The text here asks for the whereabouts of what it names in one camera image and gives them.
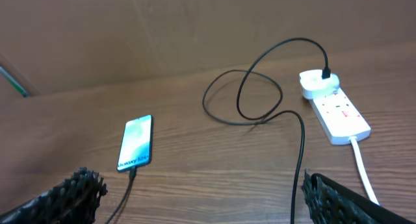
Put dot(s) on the white power strip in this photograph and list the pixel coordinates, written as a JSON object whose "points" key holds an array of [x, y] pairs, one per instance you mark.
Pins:
{"points": [[340, 119]]}

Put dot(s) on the white charger plug adapter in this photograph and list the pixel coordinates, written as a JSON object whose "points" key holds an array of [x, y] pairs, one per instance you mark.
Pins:
{"points": [[314, 86]]}

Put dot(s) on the brown cardboard backdrop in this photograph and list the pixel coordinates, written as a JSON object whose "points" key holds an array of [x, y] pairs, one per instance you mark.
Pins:
{"points": [[60, 45]]}

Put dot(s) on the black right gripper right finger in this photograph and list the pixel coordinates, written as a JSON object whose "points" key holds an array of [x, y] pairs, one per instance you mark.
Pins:
{"points": [[330, 202]]}

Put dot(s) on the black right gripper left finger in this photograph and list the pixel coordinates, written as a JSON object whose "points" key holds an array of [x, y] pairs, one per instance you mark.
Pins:
{"points": [[75, 200]]}

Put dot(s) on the Galaxy S24 smartphone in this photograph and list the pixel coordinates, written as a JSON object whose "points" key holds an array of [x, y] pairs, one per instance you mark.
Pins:
{"points": [[136, 145]]}

